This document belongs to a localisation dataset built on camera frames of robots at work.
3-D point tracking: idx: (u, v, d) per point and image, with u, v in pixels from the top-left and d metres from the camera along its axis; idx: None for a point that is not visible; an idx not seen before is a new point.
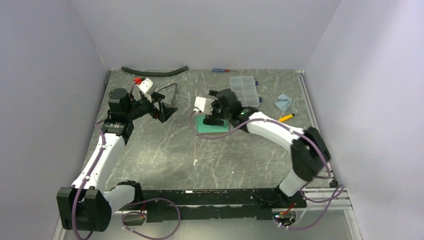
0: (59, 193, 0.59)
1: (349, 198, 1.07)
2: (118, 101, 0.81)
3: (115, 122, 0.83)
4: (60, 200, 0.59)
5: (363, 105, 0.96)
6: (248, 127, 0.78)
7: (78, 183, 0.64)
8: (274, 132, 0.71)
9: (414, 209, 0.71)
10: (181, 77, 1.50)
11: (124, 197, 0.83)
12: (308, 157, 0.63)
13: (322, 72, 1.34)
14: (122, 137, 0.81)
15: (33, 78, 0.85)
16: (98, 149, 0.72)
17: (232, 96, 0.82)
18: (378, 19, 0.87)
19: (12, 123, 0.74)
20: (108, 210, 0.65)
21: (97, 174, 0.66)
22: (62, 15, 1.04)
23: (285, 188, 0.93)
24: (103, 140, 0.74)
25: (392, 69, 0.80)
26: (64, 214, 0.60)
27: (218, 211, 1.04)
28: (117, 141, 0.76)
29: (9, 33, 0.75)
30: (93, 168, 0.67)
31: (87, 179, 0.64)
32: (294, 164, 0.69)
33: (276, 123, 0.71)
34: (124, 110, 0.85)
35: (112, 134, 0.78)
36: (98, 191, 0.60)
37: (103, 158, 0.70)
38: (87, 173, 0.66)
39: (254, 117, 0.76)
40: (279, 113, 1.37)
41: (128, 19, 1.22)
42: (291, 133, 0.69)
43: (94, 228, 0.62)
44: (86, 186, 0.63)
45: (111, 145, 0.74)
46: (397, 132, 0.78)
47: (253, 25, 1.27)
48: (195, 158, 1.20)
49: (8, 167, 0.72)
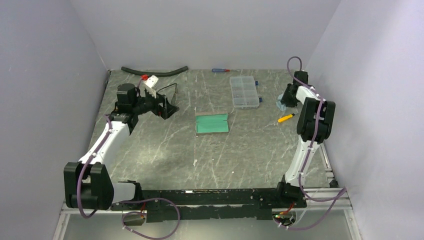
0: (66, 168, 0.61)
1: (349, 198, 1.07)
2: (126, 93, 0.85)
3: (121, 113, 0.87)
4: (66, 174, 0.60)
5: (362, 105, 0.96)
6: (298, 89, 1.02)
7: (84, 159, 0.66)
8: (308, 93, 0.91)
9: (414, 209, 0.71)
10: (181, 77, 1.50)
11: (124, 191, 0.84)
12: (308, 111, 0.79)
13: (321, 72, 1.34)
14: (127, 126, 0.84)
15: (33, 78, 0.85)
16: (105, 132, 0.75)
17: None
18: (377, 19, 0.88)
19: (12, 123, 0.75)
20: (110, 190, 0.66)
21: (102, 152, 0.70)
22: (62, 15, 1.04)
23: (287, 176, 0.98)
24: (110, 125, 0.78)
25: (391, 67, 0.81)
26: (68, 189, 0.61)
27: (218, 211, 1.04)
28: (123, 127, 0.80)
29: (10, 34, 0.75)
30: (100, 147, 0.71)
31: (94, 155, 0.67)
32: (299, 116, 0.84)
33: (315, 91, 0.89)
34: (130, 102, 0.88)
35: (118, 121, 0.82)
36: (103, 168, 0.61)
37: (110, 139, 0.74)
38: (94, 150, 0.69)
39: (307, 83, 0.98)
40: (279, 113, 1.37)
41: (127, 19, 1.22)
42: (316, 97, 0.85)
43: (96, 206, 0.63)
44: (92, 162, 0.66)
45: (117, 131, 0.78)
46: (395, 131, 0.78)
47: (253, 26, 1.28)
48: (195, 158, 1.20)
49: (8, 167, 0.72)
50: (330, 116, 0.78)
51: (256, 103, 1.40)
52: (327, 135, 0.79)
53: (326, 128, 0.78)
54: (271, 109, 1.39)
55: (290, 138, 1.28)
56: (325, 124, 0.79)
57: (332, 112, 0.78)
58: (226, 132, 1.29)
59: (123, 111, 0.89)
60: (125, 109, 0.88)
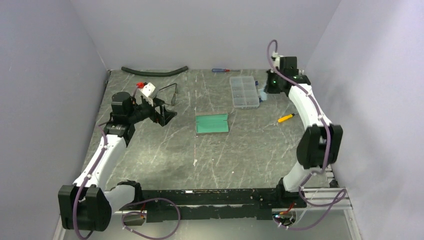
0: (60, 191, 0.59)
1: (349, 198, 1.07)
2: (121, 104, 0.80)
3: (117, 125, 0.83)
4: (61, 198, 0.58)
5: (362, 105, 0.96)
6: (291, 91, 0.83)
7: (79, 181, 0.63)
8: (306, 105, 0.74)
9: (414, 208, 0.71)
10: (181, 77, 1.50)
11: (124, 196, 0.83)
12: (312, 145, 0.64)
13: (321, 72, 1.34)
14: (124, 138, 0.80)
15: (34, 78, 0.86)
16: (100, 149, 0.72)
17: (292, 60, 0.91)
18: (378, 19, 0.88)
19: (12, 122, 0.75)
20: (108, 210, 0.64)
21: (98, 173, 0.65)
22: (62, 15, 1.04)
23: (286, 185, 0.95)
24: (105, 140, 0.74)
25: (391, 68, 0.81)
26: (64, 212, 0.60)
27: (218, 211, 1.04)
28: (119, 142, 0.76)
29: (10, 33, 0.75)
30: (95, 167, 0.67)
31: (89, 177, 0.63)
32: (300, 143, 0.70)
33: (314, 103, 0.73)
34: (126, 113, 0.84)
35: (114, 135, 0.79)
36: (99, 190, 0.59)
37: (105, 157, 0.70)
38: (89, 171, 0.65)
39: (302, 87, 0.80)
40: (279, 113, 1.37)
41: (127, 19, 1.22)
42: (318, 117, 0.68)
43: (94, 227, 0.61)
44: (87, 185, 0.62)
45: (112, 146, 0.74)
46: (396, 131, 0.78)
47: (253, 25, 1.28)
48: (195, 158, 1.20)
49: (9, 167, 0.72)
50: (337, 144, 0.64)
51: (255, 103, 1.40)
52: (335, 161, 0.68)
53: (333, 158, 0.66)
54: (271, 109, 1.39)
55: (290, 138, 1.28)
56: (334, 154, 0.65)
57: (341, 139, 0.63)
58: (226, 132, 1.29)
59: (119, 122, 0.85)
60: (121, 120, 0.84)
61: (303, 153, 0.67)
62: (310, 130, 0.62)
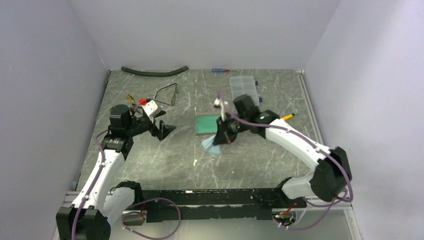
0: (59, 213, 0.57)
1: (348, 198, 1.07)
2: (119, 117, 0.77)
3: (115, 138, 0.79)
4: (59, 220, 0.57)
5: (363, 105, 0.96)
6: (267, 133, 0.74)
7: (77, 202, 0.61)
8: (295, 143, 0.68)
9: (415, 209, 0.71)
10: (181, 77, 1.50)
11: (124, 202, 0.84)
12: (331, 183, 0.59)
13: (322, 72, 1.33)
14: (122, 152, 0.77)
15: (34, 78, 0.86)
16: (98, 166, 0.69)
17: (249, 99, 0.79)
18: (378, 19, 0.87)
19: (12, 122, 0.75)
20: (106, 229, 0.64)
21: (96, 193, 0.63)
22: (62, 15, 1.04)
23: (287, 192, 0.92)
24: (103, 157, 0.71)
25: (392, 68, 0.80)
26: (62, 233, 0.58)
27: (218, 211, 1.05)
28: (117, 158, 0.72)
29: (10, 33, 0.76)
30: (92, 187, 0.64)
31: (86, 198, 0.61)
32: (313, 182, 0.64)
33: (301, 136, 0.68)
34: (124, 125, 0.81)
35: (111, 150, 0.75)
36: (97, 211, 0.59)
37: (104, 176, 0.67)
38: (87, 191, 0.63)
39: (276, 125, 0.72)
40: (279, 113, 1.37)
41: (127, 19, 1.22)
42: (316, 150, 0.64)
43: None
44: (86, 205, 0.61)
45: (110, 163, 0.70)
46: (396, 132, 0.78)
47: (253, 25, 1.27)
48: (195, 158, 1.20)
49: (9, 167, 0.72)
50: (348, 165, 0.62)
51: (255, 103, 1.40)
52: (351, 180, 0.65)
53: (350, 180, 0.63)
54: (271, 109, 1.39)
55: None
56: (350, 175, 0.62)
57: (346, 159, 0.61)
58: None
59: (117, 135, 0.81)
60: (119, 133, 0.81)
61: (325, 192, 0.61)
62: (322, 169, 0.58)
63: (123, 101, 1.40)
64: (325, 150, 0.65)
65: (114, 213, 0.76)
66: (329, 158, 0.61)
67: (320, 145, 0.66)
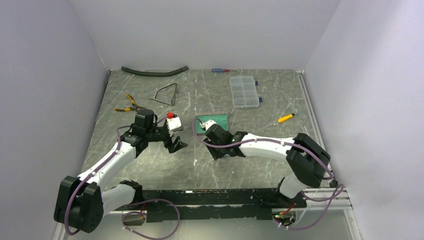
0: (63, 181, 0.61)
1: (349, 198, 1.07)
2: (144, 117, 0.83)
3: (133, 135, 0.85)
4: (62, 188, 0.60)
5: (362, 106, 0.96)
6: (242, 149, 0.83)
7: (83, 176, 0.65)
8: (265, 148, 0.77)
9: (415, 209, 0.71)
10: (181, 77, 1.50)
11: (122, 198, 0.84)
12: (306, 164, 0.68)
13: (322, 71, 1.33)
14: (135, 149, 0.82)
15: (33, 78, 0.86)
16: (111, 152, 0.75)
17: (218, 129, 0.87)
18: (378, 19, 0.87)
19: (12, 122, 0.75)
20: (99, 213, 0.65)
21: (102, 173, 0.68)
22: (62, 16, 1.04)
23: (286, 192, 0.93)
24: (118, 146, 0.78)
25: (392, 69, 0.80)
26: (59, 203, 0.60)
27: (218, 211, 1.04)
28: (130, 150, 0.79)
29: (10, 34, 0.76)
30: (101, 167, 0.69)
31: (92, 174, 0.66)
32: (296, 174, 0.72)
33: (266, 139, 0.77)
34: (146, 127, 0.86)
35: (127, 143, 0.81)
36: (97, 189, 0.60)
37: (113, 161, 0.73)
38: (95, 168, 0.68)
39: (245, 139, 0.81)
40: (279, 113, 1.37)
41: (127, 20, 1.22)
42: (282, 145, 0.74)
43: (80, 227, 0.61)
44: (89, 181, 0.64)
45: (123, 152, 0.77)
46: (396, 132, 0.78)
47: (252, 26, 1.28)
48: (195, 158, 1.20)
49: (8, 167, 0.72)
50: (314, 145, 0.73)
51: (255, 103, 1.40)
52: (326, 157, 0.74)
53: (324, 158, 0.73)
54: (271, 109, 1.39)
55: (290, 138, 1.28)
56: (323, 154, 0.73)
57: (308, 140, 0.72)
58: None
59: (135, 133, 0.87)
60: (138, 133, 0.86)
61: (308, 177, 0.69)
62: (290, 158, 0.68)
63: (123, 101, 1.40)
64: (289, 141, 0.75)
65: (109, 209, 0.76)
66: (294, 146, 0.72)
67: (284, 139, 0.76)
